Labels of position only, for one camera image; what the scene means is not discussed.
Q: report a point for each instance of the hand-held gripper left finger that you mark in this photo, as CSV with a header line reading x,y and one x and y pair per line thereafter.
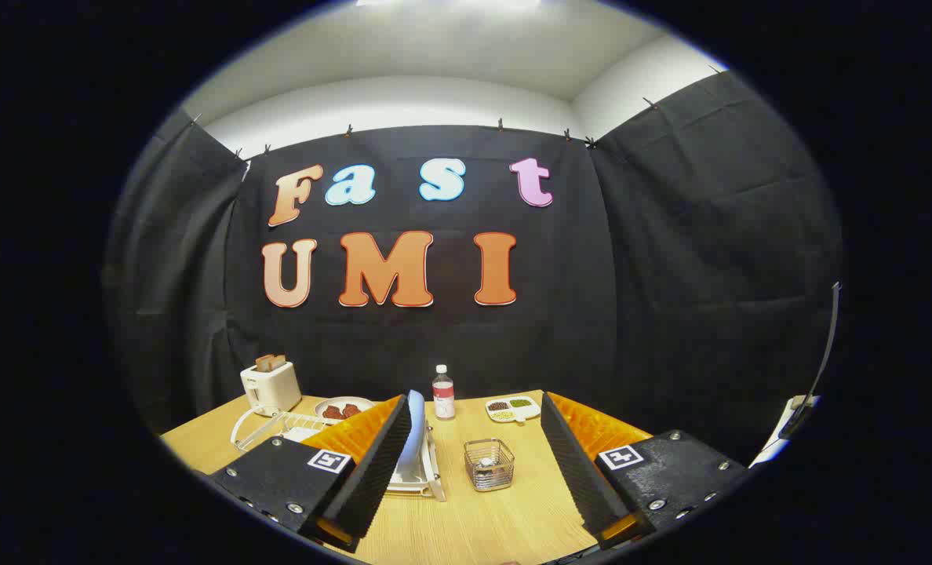
x,y
372,479

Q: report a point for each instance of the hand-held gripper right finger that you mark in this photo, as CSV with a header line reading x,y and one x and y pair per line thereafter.
x,y
580,471

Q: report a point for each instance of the blue plate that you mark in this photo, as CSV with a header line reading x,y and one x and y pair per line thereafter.
x,y
416,431

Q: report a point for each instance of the beige round plate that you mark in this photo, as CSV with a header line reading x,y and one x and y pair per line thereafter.
x,y
356,401

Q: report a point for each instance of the red-brown meat piece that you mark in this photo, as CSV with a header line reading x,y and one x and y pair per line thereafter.
x,y
333,412
351,410

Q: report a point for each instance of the white divided tray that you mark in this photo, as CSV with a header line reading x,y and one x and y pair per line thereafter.
x,y
534,410

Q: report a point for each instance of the dark brown beans pile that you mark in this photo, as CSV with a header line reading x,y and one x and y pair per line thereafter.
x,y
499,406

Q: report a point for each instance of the clear bottle with red label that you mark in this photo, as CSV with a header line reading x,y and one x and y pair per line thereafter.
x,y
443,396

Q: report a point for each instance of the white toaster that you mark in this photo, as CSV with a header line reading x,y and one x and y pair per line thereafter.
x,y
271,388

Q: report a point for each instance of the brown bread slice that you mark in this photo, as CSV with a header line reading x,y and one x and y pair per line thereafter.
x,y
278,361
263,363

